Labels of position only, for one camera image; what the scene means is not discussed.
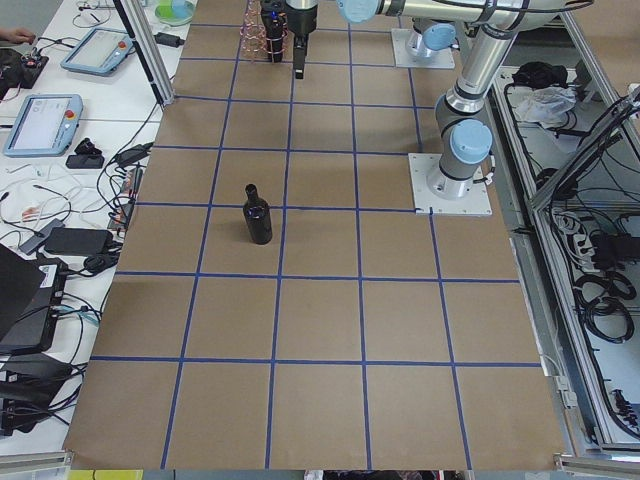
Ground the copper wire wine basket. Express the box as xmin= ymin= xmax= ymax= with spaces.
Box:
xmin=240 ymin=0 xmax=288 ymax=63

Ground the dark glass wine bottle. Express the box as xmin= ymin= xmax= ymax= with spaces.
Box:
xmin=243 ymin=184 xmax=272 ymax=245

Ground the aluminium frame post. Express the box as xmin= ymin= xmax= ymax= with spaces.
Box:
xmin=113 ymin=0 xmax=175 ymax=107

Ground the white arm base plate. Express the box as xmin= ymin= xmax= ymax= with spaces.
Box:
xmin=391 ymin=23 xmax=456 ymax=70
xmin=408 ymin=153 xmax=492 ymax=217

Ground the person's hand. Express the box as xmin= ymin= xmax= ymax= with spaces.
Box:
xmin=0 ymin=27 xmax=36 ymax=44

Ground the green bowl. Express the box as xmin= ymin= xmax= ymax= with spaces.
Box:
xmin=154 ymin=0 xmax=196 ymax=27

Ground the blue teach pendant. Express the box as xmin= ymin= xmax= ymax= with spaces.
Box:
xmin=3 ymin=94 xmax=84 ymax=158
xmin=60 ymin=27 xmax=133 ymax=77

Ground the dark wine bottle in basket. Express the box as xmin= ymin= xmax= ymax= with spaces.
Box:
xmin=261 ymin=0 xmax=286 ymax=63

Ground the lower blue teach pendant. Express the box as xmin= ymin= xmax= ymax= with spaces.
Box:
xmin=3 ymin=94 xmax=84 ymax=158

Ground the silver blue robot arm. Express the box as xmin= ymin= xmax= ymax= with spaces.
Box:
xmin=284 ymin=0 xmax=457 ymax=80
xmin=338 ymin=1 xmax=568 ymax=200

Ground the black laptop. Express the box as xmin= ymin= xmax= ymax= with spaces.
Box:
xmin=1 ymin=246 xmax=67 ymax=355

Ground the crumpled white cloth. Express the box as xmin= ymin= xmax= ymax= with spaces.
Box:
xmin=514 ymin=86 xmax=577 ymax=128

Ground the upper blue teach pendant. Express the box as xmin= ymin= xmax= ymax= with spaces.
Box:
xmin=60 ymin=27 xmax=133 ymax=77

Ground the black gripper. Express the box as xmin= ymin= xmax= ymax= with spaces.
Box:
xmin=285 ymin=0 xmax=318 ymax=80

